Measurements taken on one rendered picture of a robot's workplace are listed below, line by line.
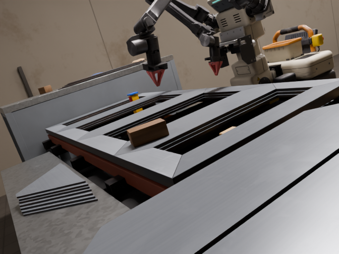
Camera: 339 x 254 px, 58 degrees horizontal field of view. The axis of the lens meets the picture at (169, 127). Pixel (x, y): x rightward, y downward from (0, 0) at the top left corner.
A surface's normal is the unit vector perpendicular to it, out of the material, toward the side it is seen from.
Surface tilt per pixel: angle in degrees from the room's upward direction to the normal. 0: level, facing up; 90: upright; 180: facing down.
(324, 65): 90
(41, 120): 90
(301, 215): 0
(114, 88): 90
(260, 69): 90
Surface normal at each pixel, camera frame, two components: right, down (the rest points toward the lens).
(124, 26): 0.46, 0.09
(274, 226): -0.28, -0.93
